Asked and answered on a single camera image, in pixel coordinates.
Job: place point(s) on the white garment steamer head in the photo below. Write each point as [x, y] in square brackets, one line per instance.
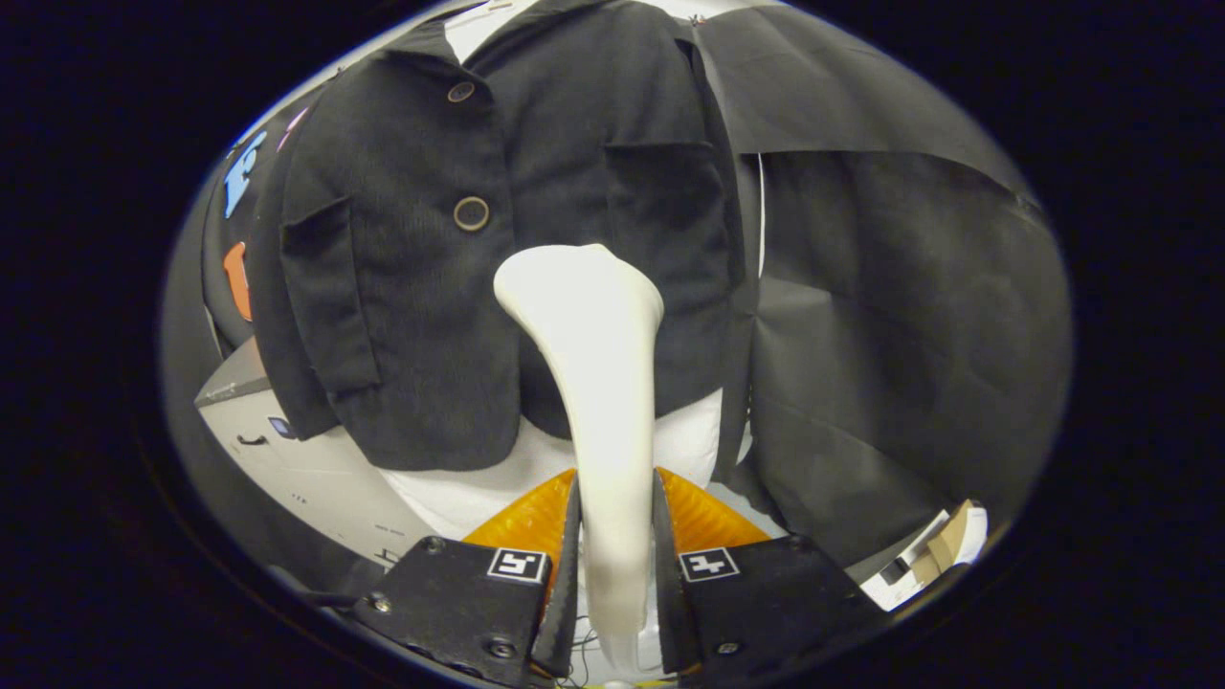
[603, 383]

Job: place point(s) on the white mannequin torso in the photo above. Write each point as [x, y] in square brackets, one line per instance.
[459, 493]

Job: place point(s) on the white foam board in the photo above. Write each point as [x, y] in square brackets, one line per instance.
[909, 586]

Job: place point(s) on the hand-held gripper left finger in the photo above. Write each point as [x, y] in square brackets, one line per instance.
[567, 593]

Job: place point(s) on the grey drawer cabinet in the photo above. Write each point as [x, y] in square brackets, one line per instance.
[316, 488]

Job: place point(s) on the black jacket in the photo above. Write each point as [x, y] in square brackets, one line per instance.
[402, 335]

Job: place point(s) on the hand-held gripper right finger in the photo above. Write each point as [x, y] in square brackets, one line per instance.
[670, 603]

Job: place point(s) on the black backdrop cloth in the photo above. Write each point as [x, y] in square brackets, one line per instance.
[909, 335]

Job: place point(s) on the brown cardboard box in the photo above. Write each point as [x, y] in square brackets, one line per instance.
[949, 541]

